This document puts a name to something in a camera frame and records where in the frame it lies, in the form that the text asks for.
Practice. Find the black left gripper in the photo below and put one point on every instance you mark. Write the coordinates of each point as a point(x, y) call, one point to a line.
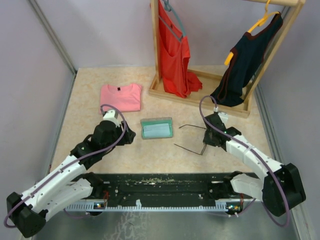
point(128, 137)

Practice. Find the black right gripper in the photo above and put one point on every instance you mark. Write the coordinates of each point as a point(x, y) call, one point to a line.
point(207, 140)

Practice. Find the light blue cleaning cloth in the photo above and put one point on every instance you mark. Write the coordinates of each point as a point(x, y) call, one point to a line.
point(160, 130)

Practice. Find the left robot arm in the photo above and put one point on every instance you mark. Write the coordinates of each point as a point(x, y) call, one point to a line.
point(70, 182)

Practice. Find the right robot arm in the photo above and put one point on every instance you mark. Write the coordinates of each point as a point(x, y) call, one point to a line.
point(279, 187)

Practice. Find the pink folded t-shirt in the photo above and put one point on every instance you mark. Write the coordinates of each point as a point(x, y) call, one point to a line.
point(125, 98)

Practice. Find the yellow hanger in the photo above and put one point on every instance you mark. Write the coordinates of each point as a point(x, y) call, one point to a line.
point(259, 23)

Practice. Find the navy tank top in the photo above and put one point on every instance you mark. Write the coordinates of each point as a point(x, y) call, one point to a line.
point(248, 55)

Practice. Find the red t-shirt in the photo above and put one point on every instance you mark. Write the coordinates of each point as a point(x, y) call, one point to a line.
point(175, 54)

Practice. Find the wooden clothes rack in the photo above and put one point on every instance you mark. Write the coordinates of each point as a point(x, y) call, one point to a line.
point(213, 28)

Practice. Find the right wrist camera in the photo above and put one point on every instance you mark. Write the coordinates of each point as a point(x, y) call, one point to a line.
point(223, 115)

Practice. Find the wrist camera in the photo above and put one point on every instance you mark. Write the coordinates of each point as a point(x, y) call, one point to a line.
point(223, 115)
point(111, 116)

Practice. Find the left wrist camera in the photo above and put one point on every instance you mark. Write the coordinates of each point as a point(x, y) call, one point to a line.
point(111, 116)

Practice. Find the aluminium frame post left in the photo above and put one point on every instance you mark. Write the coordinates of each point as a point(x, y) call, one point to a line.
point(36, 8)

